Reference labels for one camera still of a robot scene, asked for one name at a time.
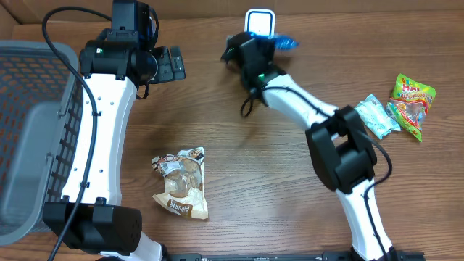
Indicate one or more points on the grey plastic shopping basket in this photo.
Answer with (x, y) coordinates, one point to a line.
(41, 108)

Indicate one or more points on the green Haribo candy bag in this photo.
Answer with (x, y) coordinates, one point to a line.
(409, 104)

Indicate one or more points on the cookie bag brown white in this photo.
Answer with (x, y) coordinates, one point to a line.
(184, 178)

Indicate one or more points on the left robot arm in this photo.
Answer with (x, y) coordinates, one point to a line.
(123, 59)

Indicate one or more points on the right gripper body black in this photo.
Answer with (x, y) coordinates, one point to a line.
(267, 47)

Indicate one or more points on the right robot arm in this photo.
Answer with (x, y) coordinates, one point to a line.
(342, 153)

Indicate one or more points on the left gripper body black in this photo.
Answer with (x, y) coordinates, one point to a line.
(165, 72)

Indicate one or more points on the white barcode scanner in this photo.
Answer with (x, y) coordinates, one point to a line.
(260, 22)

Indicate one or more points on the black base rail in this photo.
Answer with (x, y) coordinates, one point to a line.
(326, 256)

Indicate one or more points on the blue snack wrapper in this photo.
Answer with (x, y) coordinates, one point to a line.
(281, 42)

